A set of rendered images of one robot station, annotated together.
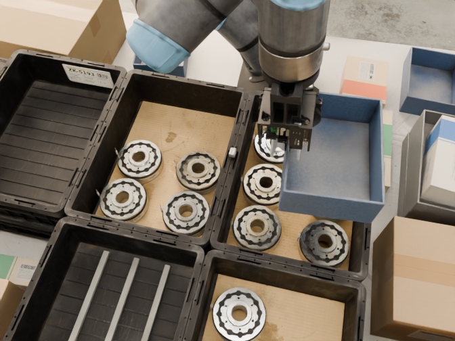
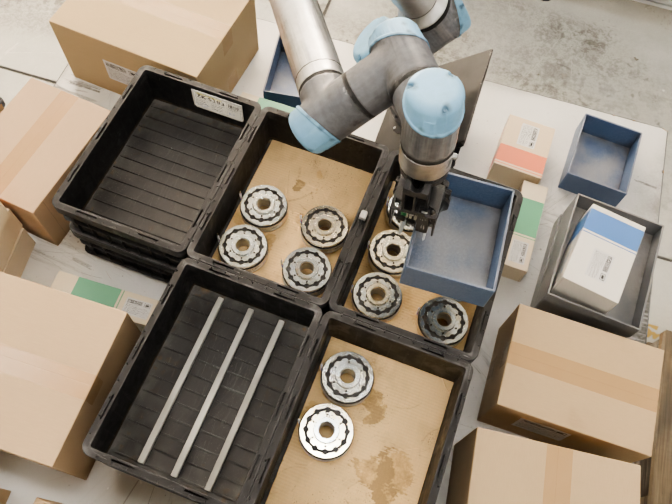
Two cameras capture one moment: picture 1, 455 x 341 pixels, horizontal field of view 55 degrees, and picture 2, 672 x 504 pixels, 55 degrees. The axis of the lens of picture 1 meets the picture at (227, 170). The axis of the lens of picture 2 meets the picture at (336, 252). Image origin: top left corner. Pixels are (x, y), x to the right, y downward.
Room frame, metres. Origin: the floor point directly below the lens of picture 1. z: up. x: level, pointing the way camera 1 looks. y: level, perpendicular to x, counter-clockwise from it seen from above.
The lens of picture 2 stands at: (-0.15, 0.02, 2.10)
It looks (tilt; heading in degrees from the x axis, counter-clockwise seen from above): 64 degrees down; 1
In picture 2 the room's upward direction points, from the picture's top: 6 degrees clockwise
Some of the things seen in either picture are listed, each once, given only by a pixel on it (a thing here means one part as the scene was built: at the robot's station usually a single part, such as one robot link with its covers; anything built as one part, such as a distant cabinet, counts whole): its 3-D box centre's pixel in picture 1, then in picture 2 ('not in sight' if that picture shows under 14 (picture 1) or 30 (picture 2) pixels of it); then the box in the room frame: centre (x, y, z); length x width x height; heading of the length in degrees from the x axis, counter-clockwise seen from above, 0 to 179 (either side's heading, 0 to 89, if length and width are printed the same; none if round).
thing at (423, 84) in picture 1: (430, 83); (600, 160); (0.85, -0.60, 0.74); 0.20 x 0.15 x 0.07; 164
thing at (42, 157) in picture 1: (45, 137); (166, 168); (0.59, 0.43, 0.87); 0.40 x 0.30 x 0.11; 166
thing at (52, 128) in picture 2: not in sight; (44, 161); (0.62, 0.74, 0.78); 0.30 x 0.22 x 0.16; 162
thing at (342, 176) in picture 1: (331, 153); (457, 236); (0.38, -0.17, 1.11); 0.20 x 0.15 x 0.07; 171
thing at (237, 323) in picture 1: (239, 312); (347, 376); (0.18, -0.02, 0.86); 0.05 x 0.05 x 0.01
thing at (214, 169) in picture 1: (198, 169); (324, 226); (0.50, 0.07, 0.86); 0.10 x 0.10 x 0.01
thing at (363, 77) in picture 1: (362, 87); (520, 153); (0.84, -0.40, 0.74); 0.16 x 0.12 x 0.07; 166
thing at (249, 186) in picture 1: (265, 183); (393, 251); (0.46, -0.09, 0.86); 0.10 x 0.10 x 0.01
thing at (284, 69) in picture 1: (293, 49); (428, 153); (0.38, -0.08, 1.35); 0.08 x 0.08 x 0.05
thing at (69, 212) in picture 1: (164, 149); (292, 201); (0.52, 0.14, 0.92); 0.40 x 0.30 x 0.02; 166
